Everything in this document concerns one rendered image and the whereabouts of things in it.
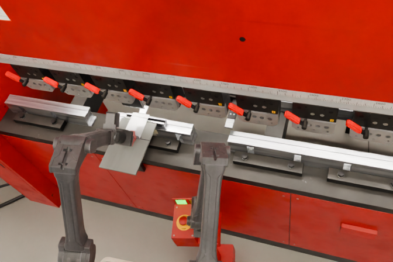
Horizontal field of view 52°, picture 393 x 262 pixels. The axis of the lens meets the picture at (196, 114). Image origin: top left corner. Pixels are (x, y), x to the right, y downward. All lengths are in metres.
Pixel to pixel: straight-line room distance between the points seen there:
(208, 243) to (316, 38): 0.65
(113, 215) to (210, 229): 1.70
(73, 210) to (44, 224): 1.79
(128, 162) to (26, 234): 1.46
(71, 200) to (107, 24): 0.57
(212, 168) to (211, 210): 0.12
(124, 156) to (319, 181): 0.84
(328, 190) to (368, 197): 0.15
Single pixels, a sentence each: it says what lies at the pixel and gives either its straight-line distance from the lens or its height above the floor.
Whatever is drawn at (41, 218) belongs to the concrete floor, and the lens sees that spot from 3.08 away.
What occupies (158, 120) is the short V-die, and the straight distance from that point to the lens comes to 1.86.
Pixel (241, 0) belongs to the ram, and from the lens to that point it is 1.11.
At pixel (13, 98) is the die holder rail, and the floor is 0.97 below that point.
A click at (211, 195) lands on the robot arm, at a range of 1.18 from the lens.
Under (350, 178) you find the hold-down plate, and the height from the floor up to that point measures 0.91.
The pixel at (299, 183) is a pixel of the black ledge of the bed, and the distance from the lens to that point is 1.76.
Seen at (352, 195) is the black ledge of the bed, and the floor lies 0.88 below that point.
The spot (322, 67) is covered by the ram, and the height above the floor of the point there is 1.53.
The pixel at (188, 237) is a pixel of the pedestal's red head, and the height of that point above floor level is 0.78.
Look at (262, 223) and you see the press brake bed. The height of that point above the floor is 0.37.
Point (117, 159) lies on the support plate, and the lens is 1.81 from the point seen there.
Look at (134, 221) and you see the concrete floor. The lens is 2.78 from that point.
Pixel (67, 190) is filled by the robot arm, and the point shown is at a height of 1.50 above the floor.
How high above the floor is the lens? 2.48
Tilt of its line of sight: 54 degrees down
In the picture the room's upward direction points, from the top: 17 degrees counter-clockwise
